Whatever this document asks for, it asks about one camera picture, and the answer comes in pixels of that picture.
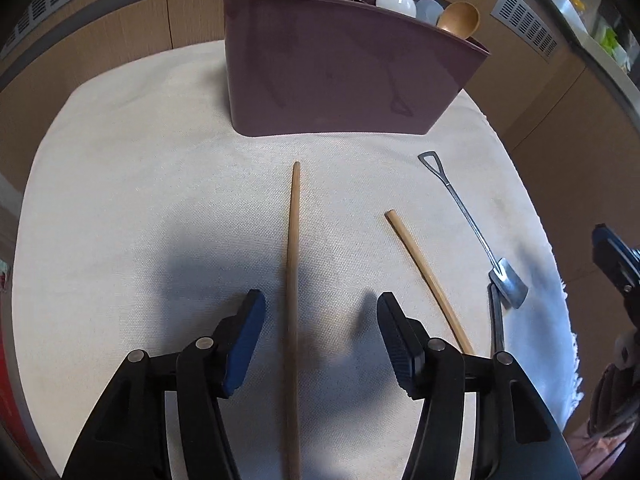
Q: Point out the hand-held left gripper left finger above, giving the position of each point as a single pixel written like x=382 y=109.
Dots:
x=245 y=340

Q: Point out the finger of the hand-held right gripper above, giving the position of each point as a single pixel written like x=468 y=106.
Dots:
x=617 y=260

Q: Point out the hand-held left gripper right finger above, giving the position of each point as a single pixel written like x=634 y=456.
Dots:
x=397 y=345

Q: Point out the long wooden chopstick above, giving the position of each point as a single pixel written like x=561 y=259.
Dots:
x=293 y=260

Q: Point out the metal shovel-shaped spoon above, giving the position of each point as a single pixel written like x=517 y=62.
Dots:
x=510 y=282

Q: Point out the purple plastic utensil container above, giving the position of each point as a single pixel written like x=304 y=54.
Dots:
x=325 y=75

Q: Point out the brown wooden spoon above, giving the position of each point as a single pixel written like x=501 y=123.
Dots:
x=457 y=17

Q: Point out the blue-grey plastic spoon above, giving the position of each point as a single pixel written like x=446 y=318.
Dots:
x=429 y=10

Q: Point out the person's pink clothing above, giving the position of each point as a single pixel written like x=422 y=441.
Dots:
x=615 y=460

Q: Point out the white fringed tablecloth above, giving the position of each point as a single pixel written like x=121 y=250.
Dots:
x=150 y=185

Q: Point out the green and white bag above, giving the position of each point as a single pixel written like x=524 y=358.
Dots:
x=610 y=45

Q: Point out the beige stone countertop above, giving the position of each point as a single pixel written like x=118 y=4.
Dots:
x=575 y=35

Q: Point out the red plastic object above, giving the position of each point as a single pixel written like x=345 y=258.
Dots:
x=10 y=385

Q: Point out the narrow grey cabinet vent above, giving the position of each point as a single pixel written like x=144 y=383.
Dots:
x=525 y=22

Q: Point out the jar with yellow lid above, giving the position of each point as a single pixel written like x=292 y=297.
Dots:
x=576 y=2

